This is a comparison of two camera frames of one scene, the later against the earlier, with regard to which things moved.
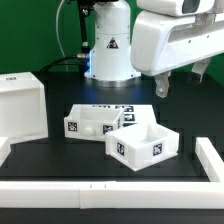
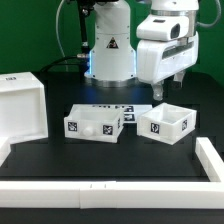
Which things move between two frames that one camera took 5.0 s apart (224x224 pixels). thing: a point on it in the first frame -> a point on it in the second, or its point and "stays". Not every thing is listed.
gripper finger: [195, 76] -> [179, 77]
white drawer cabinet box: [23, 112] stays
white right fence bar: [210, 160] stays
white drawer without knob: [142, 144] -> [166, 123]
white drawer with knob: [92, 122] stays
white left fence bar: [5, 148] stays
